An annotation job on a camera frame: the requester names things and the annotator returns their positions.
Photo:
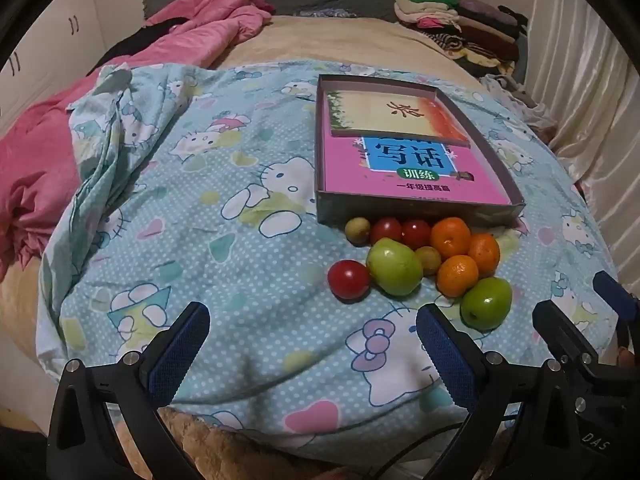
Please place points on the cream satin curtain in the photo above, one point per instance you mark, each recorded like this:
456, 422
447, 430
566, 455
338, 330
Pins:
590, 85

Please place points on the purple folded garment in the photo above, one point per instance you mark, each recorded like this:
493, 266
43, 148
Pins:
485, 10

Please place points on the dark red folded garment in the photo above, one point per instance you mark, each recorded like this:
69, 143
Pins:
490, 37

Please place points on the large green jujube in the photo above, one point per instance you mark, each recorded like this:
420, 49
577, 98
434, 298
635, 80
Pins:
395, 266

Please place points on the striped folded garment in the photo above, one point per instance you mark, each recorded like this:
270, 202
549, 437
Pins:
447, 42

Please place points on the small green fruit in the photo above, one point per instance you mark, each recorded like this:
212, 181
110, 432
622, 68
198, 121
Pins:
486, 303

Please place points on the dark floral pillow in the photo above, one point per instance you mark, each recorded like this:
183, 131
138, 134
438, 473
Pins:
320, 11

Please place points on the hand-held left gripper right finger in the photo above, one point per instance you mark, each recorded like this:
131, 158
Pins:
442, 355

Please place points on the pink folded garment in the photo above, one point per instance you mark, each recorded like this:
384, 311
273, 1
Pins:
435, 23

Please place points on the cream and orange book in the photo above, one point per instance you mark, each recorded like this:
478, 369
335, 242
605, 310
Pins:
370, 110

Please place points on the yellow printed folded blanket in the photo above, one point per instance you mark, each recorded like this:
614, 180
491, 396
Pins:
480, 62

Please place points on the small yellow-green fruit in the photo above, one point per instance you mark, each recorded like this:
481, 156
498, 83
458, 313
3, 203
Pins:
357, 230
428, 259

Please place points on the white crumpled garment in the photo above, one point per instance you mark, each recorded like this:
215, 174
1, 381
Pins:
515, 97

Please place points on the white wardrobe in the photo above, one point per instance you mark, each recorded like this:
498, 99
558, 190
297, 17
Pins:
45, 45

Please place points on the light blue cartoon cat blanket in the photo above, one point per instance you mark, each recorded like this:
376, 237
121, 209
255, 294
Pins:
225, 285

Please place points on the pink quilt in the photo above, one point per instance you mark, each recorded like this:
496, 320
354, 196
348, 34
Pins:
50, 160

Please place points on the orange tangerine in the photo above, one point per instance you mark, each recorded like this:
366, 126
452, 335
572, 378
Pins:
450, 237
484, 252
457, 275

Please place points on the pink and blue book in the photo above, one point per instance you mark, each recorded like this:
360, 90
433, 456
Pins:
345, 170

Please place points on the small black folded garment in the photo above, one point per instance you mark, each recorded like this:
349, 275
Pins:
512, 15

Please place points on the red cherry tomato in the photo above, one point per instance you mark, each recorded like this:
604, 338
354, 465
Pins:
348, 280
416, 233
386, 230

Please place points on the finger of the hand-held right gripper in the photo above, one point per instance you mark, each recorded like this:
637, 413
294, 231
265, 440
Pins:
562, 327
612, 292

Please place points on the shallow cardboard box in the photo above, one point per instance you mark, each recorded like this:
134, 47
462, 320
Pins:
400, 212

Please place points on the cream folded garment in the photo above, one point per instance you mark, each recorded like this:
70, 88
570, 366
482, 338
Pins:
420, 12

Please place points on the beige plush bed sheet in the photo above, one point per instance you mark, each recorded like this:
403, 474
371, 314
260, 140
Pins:
325, 40

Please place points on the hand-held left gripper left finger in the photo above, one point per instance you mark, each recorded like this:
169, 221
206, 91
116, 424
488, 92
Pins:
180, 355

